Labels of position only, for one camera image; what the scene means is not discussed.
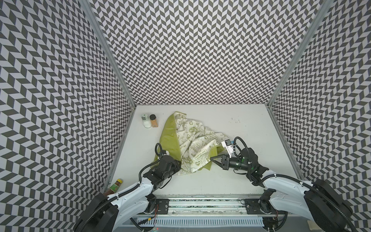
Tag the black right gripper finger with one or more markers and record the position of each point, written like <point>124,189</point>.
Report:
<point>221,157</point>
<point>224,163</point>

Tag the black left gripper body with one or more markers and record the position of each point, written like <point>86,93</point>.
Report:
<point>173,164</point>

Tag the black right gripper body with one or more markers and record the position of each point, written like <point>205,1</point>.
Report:
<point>224,161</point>

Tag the green and cream printed jacket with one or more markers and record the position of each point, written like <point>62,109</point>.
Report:
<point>191,143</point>

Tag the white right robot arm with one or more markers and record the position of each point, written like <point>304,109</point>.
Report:
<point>315,201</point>

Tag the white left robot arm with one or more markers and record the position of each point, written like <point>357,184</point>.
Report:
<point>107,213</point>

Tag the white spice jar green lid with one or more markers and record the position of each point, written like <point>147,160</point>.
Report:
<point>146,121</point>

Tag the orange spice jar black lid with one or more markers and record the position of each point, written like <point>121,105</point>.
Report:
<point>153,120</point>

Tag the brown sauce bottle green label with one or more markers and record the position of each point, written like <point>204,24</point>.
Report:
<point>113,188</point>

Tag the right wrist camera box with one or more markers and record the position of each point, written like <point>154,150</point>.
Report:
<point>229,146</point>

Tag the metal base rail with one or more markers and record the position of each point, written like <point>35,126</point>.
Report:
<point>203,207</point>

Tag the aluminium right corner post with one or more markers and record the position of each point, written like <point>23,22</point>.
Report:
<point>310,33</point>

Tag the aluminium corner post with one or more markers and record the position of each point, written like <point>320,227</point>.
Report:
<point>310,33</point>
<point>91,18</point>

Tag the aluminium left corner post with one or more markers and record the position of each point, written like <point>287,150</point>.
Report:
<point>91,18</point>

